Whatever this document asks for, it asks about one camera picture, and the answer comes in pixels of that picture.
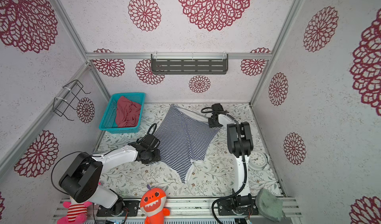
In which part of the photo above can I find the blue white striped tank top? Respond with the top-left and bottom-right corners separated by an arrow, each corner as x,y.
154,104 -> 221,184

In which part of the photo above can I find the red monster plush toy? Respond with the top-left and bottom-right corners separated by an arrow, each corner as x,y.
140,185 -> 170,224

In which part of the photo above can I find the green cloth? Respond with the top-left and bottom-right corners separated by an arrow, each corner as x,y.
255,188 -> 284,222

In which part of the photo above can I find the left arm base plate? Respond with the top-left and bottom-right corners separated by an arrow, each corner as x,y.
96,199 -> 140,218

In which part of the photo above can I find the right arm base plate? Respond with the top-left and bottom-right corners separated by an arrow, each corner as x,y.
216,199 -> 259,216

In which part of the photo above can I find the white pink plush doll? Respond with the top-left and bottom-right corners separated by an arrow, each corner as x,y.
57,198 -> 93,224

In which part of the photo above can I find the teal plastic basket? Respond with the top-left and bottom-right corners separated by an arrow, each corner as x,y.
99,93 -> 145,134

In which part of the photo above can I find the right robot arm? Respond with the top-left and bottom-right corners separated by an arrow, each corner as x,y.
208,103 -> 254,209

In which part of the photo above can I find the white alarm clock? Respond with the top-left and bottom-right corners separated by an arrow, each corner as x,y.
248,150 -> 270,171

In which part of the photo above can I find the grey wall shelf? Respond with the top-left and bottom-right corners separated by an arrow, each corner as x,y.
150,54 -> 229,75

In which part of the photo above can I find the floral tablecloth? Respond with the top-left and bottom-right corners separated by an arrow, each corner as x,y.
94,103 -> 284,197

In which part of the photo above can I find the maroon tank top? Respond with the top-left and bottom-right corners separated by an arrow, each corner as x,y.
115,96 -> 141,128

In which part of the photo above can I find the black wire wall rack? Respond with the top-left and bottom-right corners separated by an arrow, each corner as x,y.
52,80 -> 91,121

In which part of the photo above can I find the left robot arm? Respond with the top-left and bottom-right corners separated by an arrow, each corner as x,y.
59,134 -> 160,216

